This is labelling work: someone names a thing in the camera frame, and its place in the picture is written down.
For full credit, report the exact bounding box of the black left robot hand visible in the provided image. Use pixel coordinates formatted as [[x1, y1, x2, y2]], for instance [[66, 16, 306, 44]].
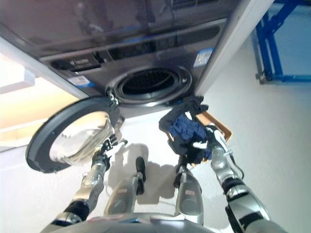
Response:
[[96, 134, 129, 158]]

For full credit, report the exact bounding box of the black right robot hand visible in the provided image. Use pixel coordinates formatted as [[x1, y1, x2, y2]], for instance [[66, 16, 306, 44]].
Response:
[[193, 125, 224, 150]]

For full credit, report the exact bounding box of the blue garment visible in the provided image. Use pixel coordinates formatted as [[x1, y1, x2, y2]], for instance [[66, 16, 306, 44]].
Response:
[[169, 116, 207, 147]]

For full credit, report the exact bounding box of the dark navy garment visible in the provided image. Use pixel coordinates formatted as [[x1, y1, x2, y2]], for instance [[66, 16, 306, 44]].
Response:
[[158, 96, 212, 165]]

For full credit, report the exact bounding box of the orange laundry basket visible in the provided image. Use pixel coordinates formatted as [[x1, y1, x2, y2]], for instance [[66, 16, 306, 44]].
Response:
[[167, 110, 233, 169]]

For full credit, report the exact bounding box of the round washing machine door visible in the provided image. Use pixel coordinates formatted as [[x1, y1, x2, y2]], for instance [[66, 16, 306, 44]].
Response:
[[26, 95, 126, 174]]

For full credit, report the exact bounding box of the washing machine drum opening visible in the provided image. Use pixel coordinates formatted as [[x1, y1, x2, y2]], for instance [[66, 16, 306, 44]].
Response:
[[113, 66, 193, 105]]

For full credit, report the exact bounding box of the washing machine detergent drawer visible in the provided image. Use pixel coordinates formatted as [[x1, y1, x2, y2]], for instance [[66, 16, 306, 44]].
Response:
[[50, 51, 103, 73]]

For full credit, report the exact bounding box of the washing machine control panel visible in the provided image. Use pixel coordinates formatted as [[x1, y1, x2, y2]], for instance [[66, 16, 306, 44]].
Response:
[[106, 25, 221, 62]]

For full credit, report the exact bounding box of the dark grey washing machine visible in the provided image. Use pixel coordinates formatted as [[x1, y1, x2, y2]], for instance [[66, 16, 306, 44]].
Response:
[[0, 0, 232, 120]]

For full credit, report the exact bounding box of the black left robot foot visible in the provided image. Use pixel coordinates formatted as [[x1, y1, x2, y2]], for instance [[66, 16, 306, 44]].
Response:
[[135, 157, 147, 182]]

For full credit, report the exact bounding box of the silver left robot leg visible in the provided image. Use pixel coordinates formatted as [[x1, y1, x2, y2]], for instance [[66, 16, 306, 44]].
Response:
[[104, 172, 146, 217]]

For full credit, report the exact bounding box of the silver robot leg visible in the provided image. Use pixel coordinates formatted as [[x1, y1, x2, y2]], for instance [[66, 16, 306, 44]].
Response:
[[173, 166, 205, 219], [104, 172, 146, 217]]

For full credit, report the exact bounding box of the silver right robot leg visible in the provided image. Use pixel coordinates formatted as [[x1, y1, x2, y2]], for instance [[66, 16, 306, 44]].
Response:
[[173, 166, 205, 219]]

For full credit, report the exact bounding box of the small blue sticker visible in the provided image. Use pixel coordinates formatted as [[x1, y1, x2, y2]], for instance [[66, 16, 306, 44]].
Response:
[[67, 76, 95, 87]]

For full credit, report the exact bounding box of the grey robot torso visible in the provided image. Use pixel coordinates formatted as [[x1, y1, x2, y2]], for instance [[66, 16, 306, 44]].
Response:
[[41, 212, 246, 233]]

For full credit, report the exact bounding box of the blue white energy sticker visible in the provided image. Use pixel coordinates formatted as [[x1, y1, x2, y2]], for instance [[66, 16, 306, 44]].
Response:
[[195, 48, 216, 66]]

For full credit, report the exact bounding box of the white cabinet side panel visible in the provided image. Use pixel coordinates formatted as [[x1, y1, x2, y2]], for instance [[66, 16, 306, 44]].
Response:
[[193, 0, 268, 98], [0, 36, 82, 99]]

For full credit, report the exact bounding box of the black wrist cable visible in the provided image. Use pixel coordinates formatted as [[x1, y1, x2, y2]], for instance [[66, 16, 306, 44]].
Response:
[[225, 150, 244, 180]]

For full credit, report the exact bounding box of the small white wall box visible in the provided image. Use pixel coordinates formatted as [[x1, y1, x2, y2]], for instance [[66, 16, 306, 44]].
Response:
[[23, 68, 36, 86]]

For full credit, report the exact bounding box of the blue metal frame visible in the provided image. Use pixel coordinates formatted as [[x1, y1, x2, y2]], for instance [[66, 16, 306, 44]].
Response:
[[251, 0, 311, 85]]

